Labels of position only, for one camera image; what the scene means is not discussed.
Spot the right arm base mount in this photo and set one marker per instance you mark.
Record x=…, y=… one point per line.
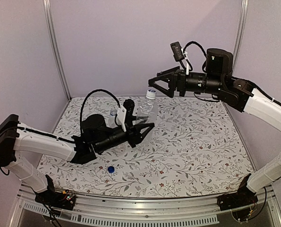
x=241, y=204

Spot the aluminium front rail frame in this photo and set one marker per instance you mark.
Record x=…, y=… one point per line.
x=106, y=211

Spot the blue bottle cap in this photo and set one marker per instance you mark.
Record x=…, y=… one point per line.
x=111, y=169

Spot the aluminium corner post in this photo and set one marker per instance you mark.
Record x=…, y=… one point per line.
x=55, y=49
x=241, y=26

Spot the clear bottle white cap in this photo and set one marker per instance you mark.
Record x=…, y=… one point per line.
x=148, y=107

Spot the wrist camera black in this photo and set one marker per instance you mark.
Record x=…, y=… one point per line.
x=181, y=57
x=125, y=114

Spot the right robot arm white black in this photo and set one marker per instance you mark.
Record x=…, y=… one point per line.
x=241, y=94

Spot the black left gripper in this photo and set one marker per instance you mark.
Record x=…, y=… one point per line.
x=134, y=135

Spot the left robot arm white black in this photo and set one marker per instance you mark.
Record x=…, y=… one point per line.
x=96, y=137

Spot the floral patterned table mat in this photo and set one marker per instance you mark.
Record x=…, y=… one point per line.
x=195, y=150

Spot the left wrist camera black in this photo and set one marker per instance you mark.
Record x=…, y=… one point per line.
x=125, y=114

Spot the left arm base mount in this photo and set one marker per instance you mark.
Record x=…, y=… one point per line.
x=63, y=200

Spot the right aluminium corner post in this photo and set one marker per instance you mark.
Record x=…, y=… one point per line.
x=241, y=26

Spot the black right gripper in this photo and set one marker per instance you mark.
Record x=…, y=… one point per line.
x=176, y=80

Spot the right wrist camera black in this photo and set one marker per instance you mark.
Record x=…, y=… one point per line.
x=181, y=57

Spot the Pepsi bottle blue label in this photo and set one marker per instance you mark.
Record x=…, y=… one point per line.
x=112, y=120

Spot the left aluminium corner post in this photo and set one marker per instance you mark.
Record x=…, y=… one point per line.
x=55, y=49

